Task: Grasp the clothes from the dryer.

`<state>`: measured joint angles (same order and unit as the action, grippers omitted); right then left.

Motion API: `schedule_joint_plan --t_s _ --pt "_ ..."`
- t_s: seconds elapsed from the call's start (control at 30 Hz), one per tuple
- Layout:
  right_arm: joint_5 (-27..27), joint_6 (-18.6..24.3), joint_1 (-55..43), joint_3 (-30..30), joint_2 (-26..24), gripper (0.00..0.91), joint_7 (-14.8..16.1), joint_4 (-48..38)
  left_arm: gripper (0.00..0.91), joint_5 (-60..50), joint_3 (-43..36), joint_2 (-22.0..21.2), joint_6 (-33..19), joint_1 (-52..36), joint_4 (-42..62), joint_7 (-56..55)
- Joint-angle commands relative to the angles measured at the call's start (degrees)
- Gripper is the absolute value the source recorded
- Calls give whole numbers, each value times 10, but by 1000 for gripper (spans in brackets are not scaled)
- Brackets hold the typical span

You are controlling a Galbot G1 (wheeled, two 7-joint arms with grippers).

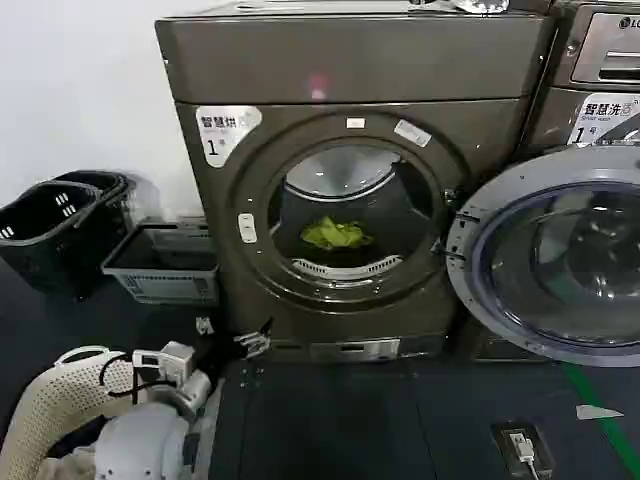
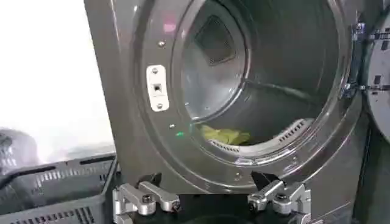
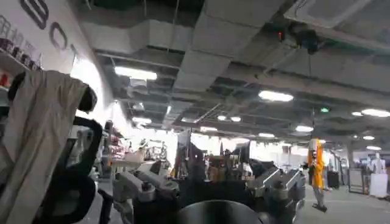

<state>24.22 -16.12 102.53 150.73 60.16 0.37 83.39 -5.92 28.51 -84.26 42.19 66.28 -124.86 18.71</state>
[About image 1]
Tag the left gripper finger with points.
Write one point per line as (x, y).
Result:
(254, 346)
(265, 327)

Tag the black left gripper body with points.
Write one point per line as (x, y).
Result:
(220, 356)

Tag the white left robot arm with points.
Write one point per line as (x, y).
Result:
(145, 440)

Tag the grey plastic crate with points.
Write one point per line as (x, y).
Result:
(165, 282)

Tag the green cloth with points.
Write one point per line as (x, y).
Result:
(334, 234)

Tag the white perforated laundry basket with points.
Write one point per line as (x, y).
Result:
(55, 395)

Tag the beige cloth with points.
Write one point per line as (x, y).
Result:
(70, 462)

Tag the black plastic basket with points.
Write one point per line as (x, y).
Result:
(117, 186)
(45, 250)

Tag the round glass dryer door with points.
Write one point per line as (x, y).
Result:
(505, 210)

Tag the black floor socket box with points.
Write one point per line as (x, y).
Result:
(505, 452)

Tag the grey front-load dryer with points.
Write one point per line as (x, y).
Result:
(360, 65)

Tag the green floor tape strip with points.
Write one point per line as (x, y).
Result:
(600, 400)

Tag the white paper scrap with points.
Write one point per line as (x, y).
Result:
(597, 412)

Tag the grey machine with drawer panel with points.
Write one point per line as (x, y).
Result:
(565, 105)

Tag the clear plastic bag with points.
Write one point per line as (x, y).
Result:
(475, 5)

